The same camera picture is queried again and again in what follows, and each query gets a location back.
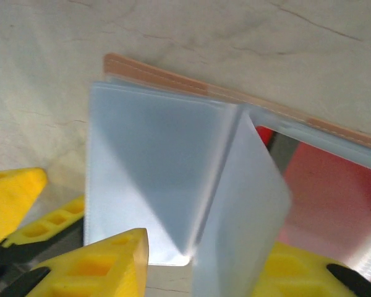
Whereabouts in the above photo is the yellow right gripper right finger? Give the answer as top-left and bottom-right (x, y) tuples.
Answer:
(252, 242), (371, 297)

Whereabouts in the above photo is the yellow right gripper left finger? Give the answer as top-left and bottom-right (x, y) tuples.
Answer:
(0, 228), (150, 297)

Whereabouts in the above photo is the red credit card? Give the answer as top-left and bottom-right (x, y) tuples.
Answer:
(255, 125), (371, 270)

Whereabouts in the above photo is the tan leather card holder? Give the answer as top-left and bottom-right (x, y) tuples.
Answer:
(83, 52), (371, 297)

